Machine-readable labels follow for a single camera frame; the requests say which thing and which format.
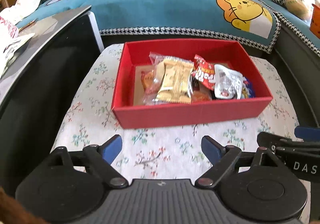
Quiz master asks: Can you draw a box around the blue snack packet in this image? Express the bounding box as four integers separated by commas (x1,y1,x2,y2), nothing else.
241,77,255,99

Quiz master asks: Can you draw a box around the yellow biscuit packet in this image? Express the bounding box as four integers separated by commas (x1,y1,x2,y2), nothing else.
143,52,194,106

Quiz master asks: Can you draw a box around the clear round pastry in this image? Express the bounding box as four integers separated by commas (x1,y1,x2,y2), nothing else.
141,70,156,94

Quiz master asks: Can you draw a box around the red cardboard box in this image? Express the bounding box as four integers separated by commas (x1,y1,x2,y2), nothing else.
111,38,273,129

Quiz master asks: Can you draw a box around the floral tablecloth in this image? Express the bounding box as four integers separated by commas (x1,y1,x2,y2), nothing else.
54,44,299,181

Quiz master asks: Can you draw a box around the orange snack packet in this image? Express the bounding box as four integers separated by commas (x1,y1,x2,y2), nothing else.
191,86,212,103

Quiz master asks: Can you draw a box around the red candy bag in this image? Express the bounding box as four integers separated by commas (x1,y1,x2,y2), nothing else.
191,55,215,90

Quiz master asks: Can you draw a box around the white snack packet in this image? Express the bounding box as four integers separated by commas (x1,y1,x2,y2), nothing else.
214,64,243,100

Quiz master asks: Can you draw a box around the teal lion sofa cover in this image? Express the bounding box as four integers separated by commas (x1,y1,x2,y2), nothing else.
18,0,319,54

